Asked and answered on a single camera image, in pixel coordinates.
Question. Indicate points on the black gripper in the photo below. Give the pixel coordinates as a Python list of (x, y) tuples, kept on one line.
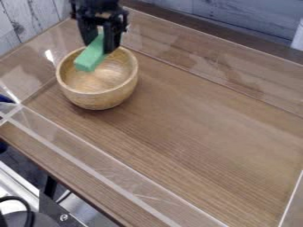
[(104, 13)]

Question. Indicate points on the green rectangular block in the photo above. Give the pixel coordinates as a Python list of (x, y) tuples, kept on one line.
[(92, 55)]

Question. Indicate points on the light brown wooden bowl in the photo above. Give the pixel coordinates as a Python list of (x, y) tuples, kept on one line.
[(104, 88)]

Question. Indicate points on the clear acrylic tray walls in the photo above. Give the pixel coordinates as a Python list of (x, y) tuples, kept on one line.
[(200, 151)]

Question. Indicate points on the black table leg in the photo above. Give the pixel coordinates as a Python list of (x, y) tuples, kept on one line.
[(50, 186)]

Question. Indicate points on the metal bracket with screw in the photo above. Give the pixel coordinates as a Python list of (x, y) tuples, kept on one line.
[(49, 208)]

